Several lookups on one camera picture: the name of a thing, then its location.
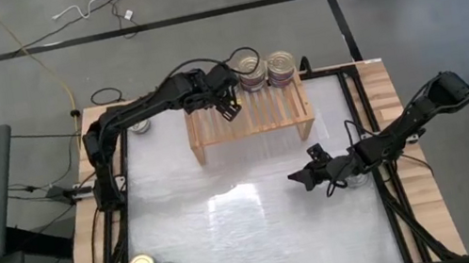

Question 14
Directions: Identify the wooden slatted shelf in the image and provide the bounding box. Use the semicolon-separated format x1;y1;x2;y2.
179;66;321;167

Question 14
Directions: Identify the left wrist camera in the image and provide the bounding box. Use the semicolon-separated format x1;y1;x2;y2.
203;60;241;96

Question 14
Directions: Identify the white floor cable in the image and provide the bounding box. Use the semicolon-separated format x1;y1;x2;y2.
49;0;121;25

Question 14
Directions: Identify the black desk bar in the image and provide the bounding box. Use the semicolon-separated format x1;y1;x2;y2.
1;216;78;263

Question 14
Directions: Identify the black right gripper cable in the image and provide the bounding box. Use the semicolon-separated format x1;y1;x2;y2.
313;114;391;199

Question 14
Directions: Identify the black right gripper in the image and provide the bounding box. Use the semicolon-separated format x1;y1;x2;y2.
284;150;368;196

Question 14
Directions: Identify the black cable loop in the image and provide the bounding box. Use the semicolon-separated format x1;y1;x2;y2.
89;84;126;107

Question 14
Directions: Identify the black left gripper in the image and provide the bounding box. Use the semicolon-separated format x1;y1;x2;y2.
176;63;245;130

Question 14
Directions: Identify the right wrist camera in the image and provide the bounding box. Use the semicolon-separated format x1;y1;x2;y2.
305;140;332;167

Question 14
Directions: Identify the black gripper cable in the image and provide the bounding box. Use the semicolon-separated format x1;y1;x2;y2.
158;43;264;91
313;114;391;199

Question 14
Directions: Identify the yellow cable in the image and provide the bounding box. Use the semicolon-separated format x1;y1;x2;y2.
0;0;79;123

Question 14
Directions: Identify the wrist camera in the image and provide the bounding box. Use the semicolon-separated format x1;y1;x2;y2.
305;140;332;167
203;60;241;96

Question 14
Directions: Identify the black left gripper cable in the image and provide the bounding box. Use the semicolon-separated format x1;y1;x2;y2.
158;43;264;91

